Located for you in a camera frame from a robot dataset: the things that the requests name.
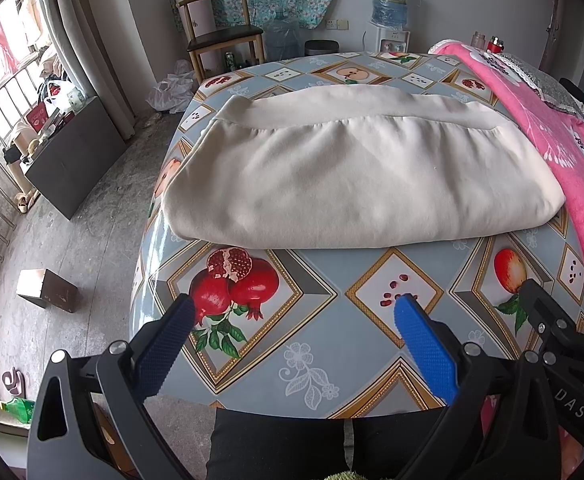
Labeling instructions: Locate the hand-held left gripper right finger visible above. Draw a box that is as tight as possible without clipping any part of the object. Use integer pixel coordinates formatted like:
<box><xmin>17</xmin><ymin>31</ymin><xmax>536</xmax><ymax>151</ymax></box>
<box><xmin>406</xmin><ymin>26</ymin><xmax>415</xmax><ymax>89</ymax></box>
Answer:
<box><xmin>393</xmin><ymin>293</ymin><xmax>565</xmax><ymax>480</ymax></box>

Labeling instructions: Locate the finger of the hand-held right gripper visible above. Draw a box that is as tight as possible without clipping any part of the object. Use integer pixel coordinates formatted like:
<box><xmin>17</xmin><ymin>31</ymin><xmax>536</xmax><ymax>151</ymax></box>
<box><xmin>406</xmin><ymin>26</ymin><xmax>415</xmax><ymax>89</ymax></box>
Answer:
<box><xmin>519</xmin><ymin>279</ymin><xmax>584</xmax><ymax>361</ymax></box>

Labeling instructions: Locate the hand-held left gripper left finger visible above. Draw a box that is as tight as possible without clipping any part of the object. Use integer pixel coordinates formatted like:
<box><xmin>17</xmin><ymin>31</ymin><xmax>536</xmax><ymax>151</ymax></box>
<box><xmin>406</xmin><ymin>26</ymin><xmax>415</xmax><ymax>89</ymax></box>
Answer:
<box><xmin>26</xmin><ymin>292</ymin><xmax>198</xmax><ymax>480</ymax></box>

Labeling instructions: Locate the cream jacket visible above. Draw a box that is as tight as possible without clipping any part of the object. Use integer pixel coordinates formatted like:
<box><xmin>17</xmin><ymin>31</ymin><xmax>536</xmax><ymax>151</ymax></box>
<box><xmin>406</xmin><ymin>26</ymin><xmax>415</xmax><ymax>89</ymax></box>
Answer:
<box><xmin>162</xmin><ymin>82</ymin><xmax>568</xmax><ymax>252</ymax></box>

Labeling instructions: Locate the fruit print tablecloth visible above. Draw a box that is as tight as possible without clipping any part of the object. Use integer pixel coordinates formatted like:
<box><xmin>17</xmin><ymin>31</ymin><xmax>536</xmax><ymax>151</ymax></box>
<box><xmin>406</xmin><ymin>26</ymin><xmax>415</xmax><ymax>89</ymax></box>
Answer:
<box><xmin>129</xmin><ymin>51</ymin><xmax>584</xmax><ymax>418</ymax></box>

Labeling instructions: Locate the cardboard box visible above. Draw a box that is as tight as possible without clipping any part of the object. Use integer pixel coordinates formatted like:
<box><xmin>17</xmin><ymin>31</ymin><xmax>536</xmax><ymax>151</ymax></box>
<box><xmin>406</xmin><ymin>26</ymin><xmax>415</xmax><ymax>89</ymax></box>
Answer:
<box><xmin>16</xmin><ymin>268</ymin><xmax>79</xmax><ymax>313</ymax></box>

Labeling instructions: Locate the pink slipper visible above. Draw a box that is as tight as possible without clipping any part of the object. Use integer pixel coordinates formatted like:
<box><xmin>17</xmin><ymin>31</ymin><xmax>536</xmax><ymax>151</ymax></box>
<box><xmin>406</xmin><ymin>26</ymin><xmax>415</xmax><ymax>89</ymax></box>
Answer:
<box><xmin>1</xmin><ymin>369</ymin><xmax>28</xmax><ymax>396</ymax></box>

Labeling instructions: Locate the green bottle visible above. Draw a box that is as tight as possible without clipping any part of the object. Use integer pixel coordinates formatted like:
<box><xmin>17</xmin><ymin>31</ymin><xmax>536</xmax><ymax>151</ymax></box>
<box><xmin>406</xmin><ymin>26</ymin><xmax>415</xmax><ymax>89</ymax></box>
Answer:
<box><xmin>2</xmin><ymin>396</ymin><xmax>35</xmax><ymax>423</ymax></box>

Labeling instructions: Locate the pink floral blanket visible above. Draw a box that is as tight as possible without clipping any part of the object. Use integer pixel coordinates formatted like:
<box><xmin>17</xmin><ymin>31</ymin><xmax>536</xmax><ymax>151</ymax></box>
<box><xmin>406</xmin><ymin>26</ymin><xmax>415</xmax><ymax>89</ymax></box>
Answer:
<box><xmin>429</xmin><ymin>39</ymin><xmax>584</xmax><ymax>321</ymax></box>

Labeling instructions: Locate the black padded object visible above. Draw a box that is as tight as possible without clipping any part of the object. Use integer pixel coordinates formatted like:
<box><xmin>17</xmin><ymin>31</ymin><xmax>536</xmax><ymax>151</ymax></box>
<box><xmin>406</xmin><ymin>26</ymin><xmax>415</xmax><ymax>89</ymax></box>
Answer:
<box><xmin>559</xmin><ymin>77</ymin><xmax>584</xmax><ymax>111</ymax></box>

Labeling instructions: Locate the dark cabinet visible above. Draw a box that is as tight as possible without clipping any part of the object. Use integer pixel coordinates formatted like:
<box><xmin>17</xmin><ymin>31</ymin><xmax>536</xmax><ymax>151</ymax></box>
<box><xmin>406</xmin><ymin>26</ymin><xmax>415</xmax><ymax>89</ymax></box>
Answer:
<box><xmin>24</xmin><ymin>95</ymin><xmax>128</xmax><ymax>221</ymax></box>

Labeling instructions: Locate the grey lace cushion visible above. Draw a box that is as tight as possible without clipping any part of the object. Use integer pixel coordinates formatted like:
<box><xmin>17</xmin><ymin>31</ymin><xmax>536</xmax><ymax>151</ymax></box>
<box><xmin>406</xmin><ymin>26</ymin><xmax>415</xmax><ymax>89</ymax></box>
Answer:
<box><xmin>492</xmin><ymin>50</ymin><xmax>584</xmax><ymax>116</ymax></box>

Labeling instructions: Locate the white plastic bag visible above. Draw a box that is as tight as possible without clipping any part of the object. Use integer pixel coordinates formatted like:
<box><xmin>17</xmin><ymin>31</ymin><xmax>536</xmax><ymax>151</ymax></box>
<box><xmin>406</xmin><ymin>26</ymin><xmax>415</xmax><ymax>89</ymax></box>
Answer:
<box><xmin>147</xmin><ymin>60</ymin><xmax>198</xmax><ymax>113</ymax></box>

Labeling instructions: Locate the red box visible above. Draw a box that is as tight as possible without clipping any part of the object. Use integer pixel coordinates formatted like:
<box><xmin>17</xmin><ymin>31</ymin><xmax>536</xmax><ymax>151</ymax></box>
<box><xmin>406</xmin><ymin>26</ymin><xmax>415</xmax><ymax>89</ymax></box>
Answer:
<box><xmin>26</xmin><ymin>105</ymin><xmax>55</xmax><ymax>133</ymax></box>

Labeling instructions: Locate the white water dispenser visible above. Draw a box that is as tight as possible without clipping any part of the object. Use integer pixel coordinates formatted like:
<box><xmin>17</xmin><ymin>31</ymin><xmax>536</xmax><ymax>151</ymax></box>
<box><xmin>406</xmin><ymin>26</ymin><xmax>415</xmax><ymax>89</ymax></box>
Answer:
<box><xmin>363</xmin><ymin>22</ymin><xmax>412</xmax><ymax>56</ymax></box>

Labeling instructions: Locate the wooden chair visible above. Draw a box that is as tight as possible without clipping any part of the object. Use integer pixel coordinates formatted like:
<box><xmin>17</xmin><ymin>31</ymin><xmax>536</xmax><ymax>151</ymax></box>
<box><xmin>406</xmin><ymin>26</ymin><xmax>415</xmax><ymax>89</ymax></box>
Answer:
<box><xmin>177</xmin><ymin>0</ymin><xmax>268</xmax><ymax>86</ymax></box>

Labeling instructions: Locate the grey curtain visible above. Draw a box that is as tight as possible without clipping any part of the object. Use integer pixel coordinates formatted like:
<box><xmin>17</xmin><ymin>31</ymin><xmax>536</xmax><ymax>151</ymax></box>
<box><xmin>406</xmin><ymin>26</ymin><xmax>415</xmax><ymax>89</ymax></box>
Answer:
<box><xmin>47</xmin><ymin>0</ymin><xmax>183</xmax><ymax>141</ymax></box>

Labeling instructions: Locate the black trash bin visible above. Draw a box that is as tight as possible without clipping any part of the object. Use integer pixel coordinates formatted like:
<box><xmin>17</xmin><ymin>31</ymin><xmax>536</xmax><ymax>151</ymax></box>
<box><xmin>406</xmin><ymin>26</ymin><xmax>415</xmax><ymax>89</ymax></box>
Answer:
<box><xmin>304</xmin><ymin>39</ymin><xmax>342</xmax><ymax>58</ymax></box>

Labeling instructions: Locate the empty clear water jug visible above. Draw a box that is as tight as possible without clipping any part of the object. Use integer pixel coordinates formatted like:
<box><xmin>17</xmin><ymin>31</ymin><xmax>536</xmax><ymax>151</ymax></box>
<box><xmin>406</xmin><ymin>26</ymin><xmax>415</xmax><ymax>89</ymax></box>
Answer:
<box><xmin>262</xmin><ymin>12</ymin><xmax>303</xmax><ymax>63</ymax></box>

